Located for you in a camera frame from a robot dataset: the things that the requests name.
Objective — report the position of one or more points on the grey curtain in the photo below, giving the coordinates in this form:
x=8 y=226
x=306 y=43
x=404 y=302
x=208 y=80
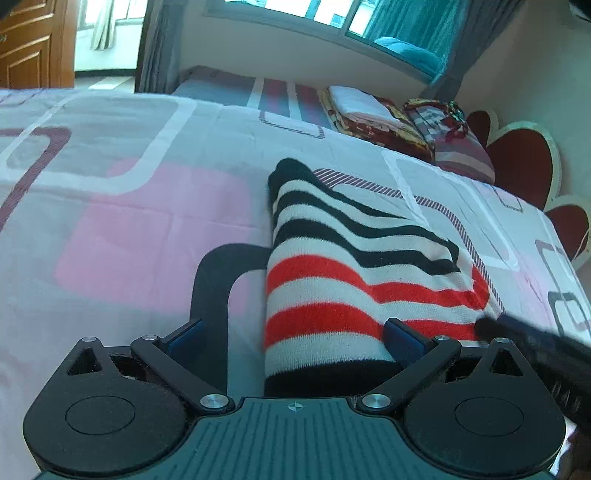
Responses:
x=485 y=32
x=159 y=46

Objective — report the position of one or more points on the teal curtain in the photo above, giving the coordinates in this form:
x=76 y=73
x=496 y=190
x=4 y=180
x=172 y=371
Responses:
x=411 y=27

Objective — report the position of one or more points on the striped mattress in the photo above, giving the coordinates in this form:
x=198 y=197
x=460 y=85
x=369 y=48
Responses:
x=277 y=99

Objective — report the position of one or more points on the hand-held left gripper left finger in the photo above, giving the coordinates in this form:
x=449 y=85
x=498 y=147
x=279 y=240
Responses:
x=185 y=338

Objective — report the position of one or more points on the patterned pillow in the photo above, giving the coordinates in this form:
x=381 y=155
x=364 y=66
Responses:
x=455 y=143

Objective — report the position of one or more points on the pink white patterned bed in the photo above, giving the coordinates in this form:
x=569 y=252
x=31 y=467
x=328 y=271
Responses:
x=115 y=207

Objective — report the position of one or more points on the wooden door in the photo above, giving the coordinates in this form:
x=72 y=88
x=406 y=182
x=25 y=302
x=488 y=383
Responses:
x=32 y=41

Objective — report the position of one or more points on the window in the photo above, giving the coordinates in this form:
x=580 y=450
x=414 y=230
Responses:
x=295 y=18

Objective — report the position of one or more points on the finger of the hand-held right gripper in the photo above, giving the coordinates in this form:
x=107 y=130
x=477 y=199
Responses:
x=545 y=346

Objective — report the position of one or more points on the red heart headboard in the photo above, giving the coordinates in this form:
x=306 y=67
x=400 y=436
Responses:
x=526 y=157

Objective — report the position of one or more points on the striped black red white sweater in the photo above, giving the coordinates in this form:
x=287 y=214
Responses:
x=332 y=277

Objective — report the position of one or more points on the balcony glass door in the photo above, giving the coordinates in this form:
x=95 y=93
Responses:
x=124 y=37

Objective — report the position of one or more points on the folded red yellow blanket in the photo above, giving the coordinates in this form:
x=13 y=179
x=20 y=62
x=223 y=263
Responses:
x=369 y=120

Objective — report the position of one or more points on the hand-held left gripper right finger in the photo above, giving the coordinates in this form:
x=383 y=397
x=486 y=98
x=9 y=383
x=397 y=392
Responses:
x=402 y=342

